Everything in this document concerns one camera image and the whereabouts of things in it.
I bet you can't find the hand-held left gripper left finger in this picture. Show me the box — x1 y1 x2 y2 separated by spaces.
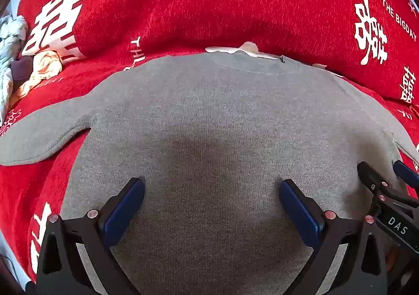
35 178 145 295

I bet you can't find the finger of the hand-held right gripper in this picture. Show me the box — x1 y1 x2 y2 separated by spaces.
357 161 395 204
383 160 419 208

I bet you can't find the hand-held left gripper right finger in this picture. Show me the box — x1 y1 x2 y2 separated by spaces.
279 179 389 295

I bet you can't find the grey knit sweater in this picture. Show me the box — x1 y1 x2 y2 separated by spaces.
0 52 419 295

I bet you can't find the dark purple cloth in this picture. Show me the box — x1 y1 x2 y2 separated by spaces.
11 57 34 83

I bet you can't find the light blue crumpled cloth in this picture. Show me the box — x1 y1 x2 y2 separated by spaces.
0 15 29 125

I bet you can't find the red printed blanket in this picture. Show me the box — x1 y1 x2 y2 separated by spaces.
0 0 419 286

